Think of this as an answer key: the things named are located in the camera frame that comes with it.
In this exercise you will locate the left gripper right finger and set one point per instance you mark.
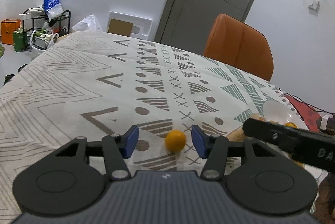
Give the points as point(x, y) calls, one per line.
point(213, 149)

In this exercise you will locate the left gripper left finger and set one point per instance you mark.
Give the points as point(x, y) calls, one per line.
point(116, 148)

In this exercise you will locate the peeled pomelo segment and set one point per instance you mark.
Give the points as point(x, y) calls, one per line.
point(236, 135)
point(256, 116)

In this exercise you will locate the medium orange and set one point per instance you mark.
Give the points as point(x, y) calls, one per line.
point(291, 124)

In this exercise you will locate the small orange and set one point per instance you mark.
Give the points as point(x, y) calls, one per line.
point(175, 141)

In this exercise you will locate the person's right hand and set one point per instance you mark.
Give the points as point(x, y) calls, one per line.
point(324, 205)

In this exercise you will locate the white power adapter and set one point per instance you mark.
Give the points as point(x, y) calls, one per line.
point(327, 123)

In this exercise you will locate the red orange mat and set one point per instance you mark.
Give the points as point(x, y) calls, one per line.
point(310, 117)

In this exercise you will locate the white ceramic plate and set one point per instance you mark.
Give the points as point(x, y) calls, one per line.
point(277, 112)

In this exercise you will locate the patterned tablecloth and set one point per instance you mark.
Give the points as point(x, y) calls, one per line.
point(56, 110)

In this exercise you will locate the orange leather chair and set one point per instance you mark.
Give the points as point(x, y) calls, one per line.
point(239, 45)

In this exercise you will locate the white foam packaging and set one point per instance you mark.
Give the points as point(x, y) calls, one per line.
point(129, 25)

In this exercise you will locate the black slipper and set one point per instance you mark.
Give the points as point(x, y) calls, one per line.
point(20, 68)

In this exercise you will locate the translucent plastic bag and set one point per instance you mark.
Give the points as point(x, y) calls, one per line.
point(89, 23)

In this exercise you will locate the black shoe left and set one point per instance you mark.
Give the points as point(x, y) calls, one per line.
point(8, 78)

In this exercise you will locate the white plastic bag with items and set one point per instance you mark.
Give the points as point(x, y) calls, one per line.
point(39, 44)

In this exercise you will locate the black shoe rack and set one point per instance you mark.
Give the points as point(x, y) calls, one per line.
point(36, 20)

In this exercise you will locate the blue white bag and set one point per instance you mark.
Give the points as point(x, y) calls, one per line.
point(52, 8)

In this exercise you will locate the orange paper bag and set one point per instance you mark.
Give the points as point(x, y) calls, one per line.
point(8, 26)

